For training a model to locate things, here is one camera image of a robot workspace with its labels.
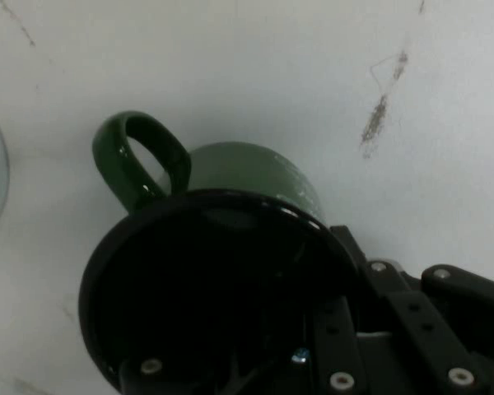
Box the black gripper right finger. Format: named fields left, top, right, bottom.
left=331, top=225, right=494, bottom=395

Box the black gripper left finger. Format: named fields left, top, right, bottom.
left=119, top=295, right=370, bottom=395

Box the green enamel mug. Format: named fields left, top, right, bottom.
left=77, top=109, right=361, bottom=395

